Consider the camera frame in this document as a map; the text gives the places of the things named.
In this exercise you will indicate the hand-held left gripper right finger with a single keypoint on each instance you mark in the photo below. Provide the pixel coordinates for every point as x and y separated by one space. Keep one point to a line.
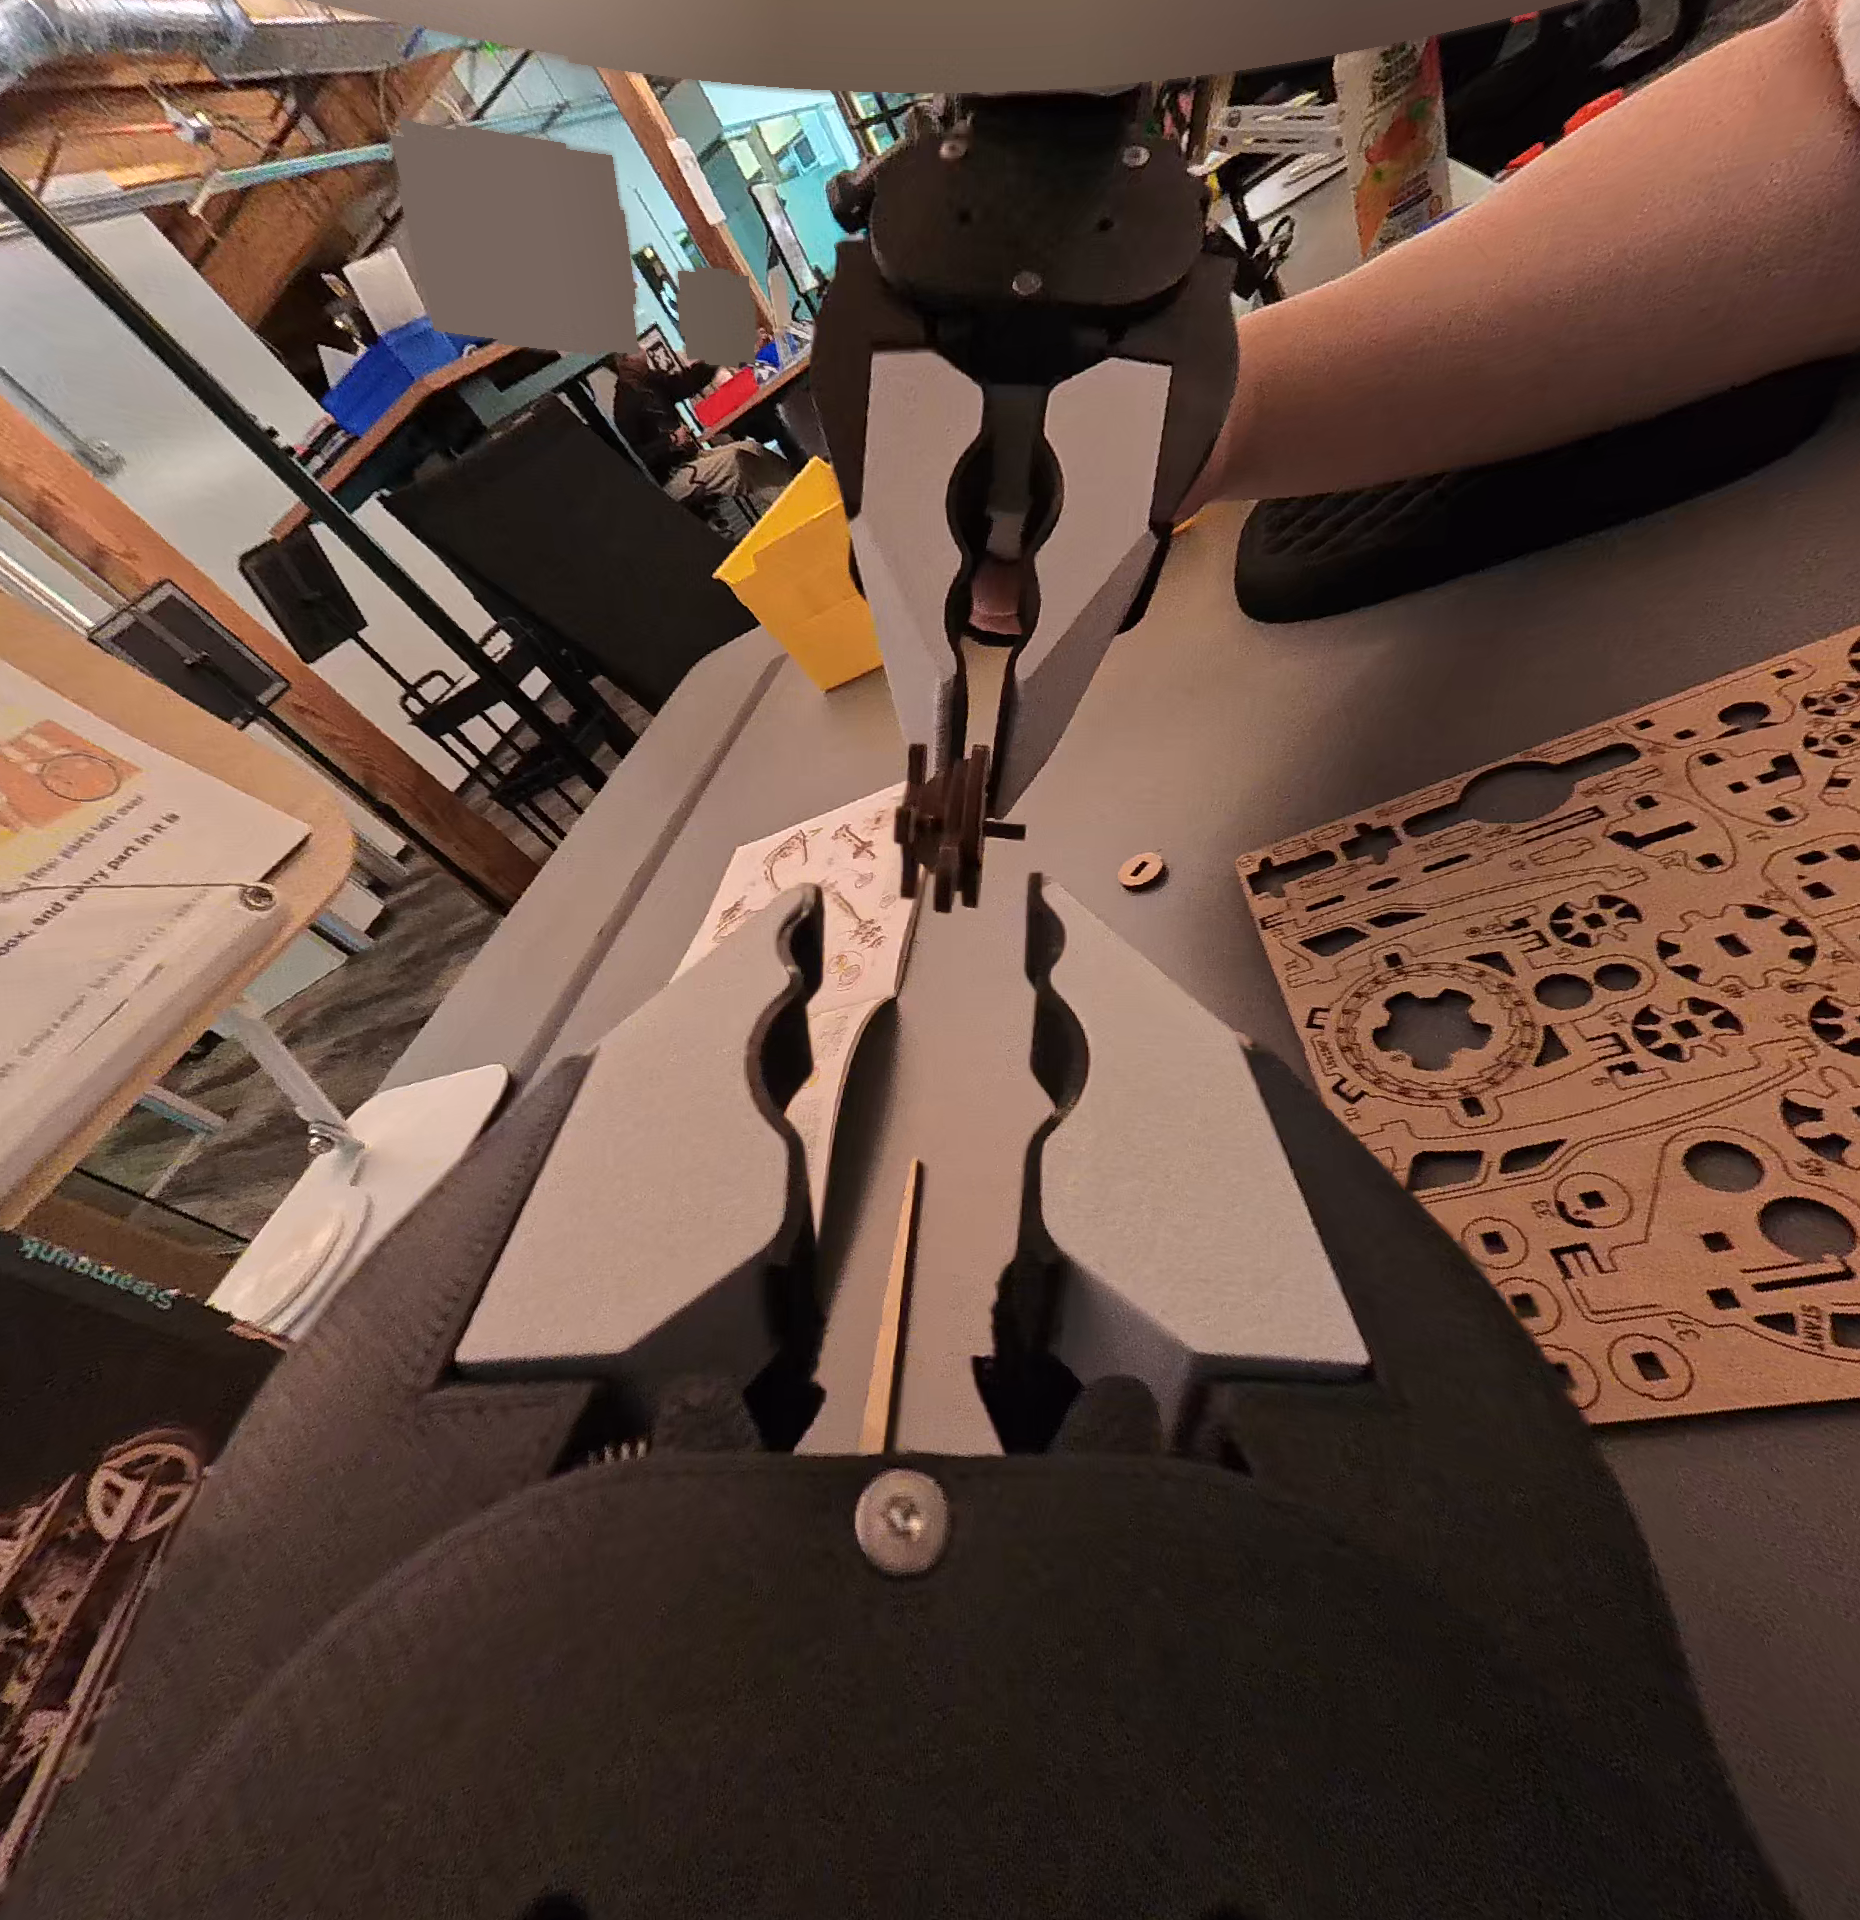
1186 1202

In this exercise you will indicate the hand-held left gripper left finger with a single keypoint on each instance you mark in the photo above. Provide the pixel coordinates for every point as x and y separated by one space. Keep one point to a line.
645 1202

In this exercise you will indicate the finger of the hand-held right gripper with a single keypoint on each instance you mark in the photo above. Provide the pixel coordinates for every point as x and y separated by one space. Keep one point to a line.
901 511
1112 496

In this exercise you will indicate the wooden model assembly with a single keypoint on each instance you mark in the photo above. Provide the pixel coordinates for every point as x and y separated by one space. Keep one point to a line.
946 824

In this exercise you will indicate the small round wooden washer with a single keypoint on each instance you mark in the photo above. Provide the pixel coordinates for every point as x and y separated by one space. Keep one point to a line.
1143 870

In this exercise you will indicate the person's right forearm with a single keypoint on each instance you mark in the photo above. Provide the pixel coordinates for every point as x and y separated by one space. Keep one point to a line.
1544 270

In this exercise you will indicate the laser-cut wooden parts sheet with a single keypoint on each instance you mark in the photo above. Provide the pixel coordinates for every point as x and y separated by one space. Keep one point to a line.
1447 1093

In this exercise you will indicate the black model kit box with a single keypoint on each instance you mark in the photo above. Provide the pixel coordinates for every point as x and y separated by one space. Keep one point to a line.
61 1425

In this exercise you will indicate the person's right hand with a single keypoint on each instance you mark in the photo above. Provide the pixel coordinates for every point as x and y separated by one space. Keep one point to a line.
999 601

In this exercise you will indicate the yellow plastic bin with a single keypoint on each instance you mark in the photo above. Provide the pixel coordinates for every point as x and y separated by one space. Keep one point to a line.
801 586

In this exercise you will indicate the red plastic bin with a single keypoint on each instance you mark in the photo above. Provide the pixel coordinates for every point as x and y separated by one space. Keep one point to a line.
728 394

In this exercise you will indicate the thin wooden stick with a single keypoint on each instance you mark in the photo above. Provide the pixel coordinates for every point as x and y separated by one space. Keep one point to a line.
893 1306

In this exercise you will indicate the black wrist rest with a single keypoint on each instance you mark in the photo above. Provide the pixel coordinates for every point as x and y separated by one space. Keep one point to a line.
1393 555

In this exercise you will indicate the black panel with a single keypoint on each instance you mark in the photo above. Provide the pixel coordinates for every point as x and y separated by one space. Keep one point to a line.
571 555

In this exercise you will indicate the round clear disc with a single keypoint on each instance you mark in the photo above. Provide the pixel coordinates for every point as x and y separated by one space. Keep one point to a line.
313 1258

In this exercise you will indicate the illustrated instruction booklet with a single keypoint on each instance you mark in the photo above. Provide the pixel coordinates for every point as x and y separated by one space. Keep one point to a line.
856 856

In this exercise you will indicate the white orange printed carton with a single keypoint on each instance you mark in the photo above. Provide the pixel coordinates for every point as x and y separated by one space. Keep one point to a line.
1393 166

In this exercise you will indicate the black metal chair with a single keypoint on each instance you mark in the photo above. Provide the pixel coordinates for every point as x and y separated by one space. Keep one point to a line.
526 720

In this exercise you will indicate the blue plastic bin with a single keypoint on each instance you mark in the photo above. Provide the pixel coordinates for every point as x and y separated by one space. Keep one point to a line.
391 376

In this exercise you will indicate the black hanging box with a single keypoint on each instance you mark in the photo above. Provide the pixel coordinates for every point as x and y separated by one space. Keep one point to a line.
303 592

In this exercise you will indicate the rounded wooden display board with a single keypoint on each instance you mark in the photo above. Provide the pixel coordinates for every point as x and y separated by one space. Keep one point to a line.
196 746

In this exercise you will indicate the wooden beam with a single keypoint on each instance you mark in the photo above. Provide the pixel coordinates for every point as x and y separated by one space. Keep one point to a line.
271 675

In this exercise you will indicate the black framed plate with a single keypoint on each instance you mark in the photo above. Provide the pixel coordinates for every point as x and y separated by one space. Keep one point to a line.
187 653

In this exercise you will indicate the black metal pole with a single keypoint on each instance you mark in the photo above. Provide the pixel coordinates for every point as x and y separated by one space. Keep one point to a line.
149 317

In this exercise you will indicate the wooden-top desk with teal frame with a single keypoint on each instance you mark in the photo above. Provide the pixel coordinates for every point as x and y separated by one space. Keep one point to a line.
421 397

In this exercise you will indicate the silver ventilation duct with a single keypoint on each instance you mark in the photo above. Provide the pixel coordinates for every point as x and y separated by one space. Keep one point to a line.
88 45

